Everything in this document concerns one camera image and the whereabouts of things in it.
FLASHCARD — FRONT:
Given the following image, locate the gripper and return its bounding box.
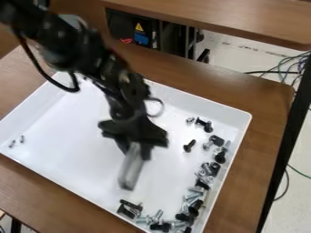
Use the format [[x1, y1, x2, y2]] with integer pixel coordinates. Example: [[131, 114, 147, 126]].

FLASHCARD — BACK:
[[96, 112, 171, 161]]

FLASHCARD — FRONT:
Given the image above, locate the grey bar tool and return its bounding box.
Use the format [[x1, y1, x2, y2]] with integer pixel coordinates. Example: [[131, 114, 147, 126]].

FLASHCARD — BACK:
[[116, 142, 146, 192]]

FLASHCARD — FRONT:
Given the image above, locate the pile of metal screws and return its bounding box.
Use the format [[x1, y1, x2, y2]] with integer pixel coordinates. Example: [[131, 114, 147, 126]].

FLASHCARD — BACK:
[[115, 116, 234, 233], [7, 135, 27, 149]]

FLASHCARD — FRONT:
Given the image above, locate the white tray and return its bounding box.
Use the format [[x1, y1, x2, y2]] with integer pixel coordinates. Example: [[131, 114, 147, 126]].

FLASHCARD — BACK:
[[0, 71, 255, 233]]

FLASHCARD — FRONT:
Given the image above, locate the black computer case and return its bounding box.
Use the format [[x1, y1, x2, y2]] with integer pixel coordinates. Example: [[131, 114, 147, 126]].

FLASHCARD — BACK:
[[104, 7, 213, 65]]

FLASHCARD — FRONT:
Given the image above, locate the black metal post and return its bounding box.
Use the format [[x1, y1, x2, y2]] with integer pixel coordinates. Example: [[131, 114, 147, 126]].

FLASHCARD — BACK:
[[256, 54, 311, 233]]

